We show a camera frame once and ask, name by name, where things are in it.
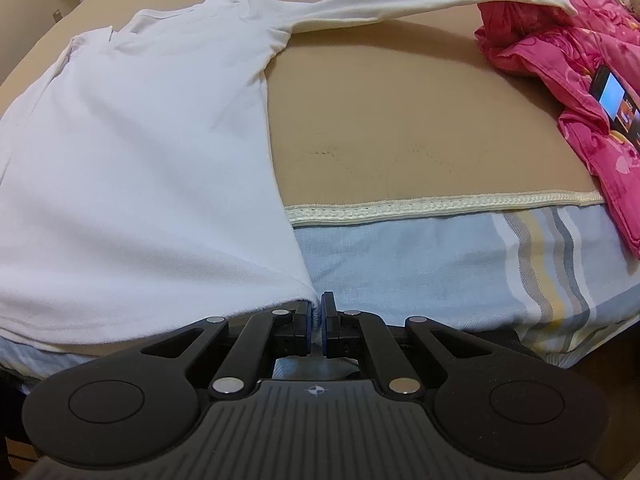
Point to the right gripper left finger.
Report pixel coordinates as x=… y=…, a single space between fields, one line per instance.
x=265 y=337

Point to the white long-sleeve shirt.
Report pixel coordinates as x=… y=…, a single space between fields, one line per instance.
x=137 y=188

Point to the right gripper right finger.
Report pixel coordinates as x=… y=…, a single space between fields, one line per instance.
x=364 y=337

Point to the tan bed mat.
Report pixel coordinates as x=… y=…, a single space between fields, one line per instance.
x=404 y=118

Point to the smartphone with lit screen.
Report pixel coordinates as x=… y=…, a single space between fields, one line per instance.
x=618 y=104

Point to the pink floral quilt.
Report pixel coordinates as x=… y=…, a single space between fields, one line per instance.
x=564 y=52

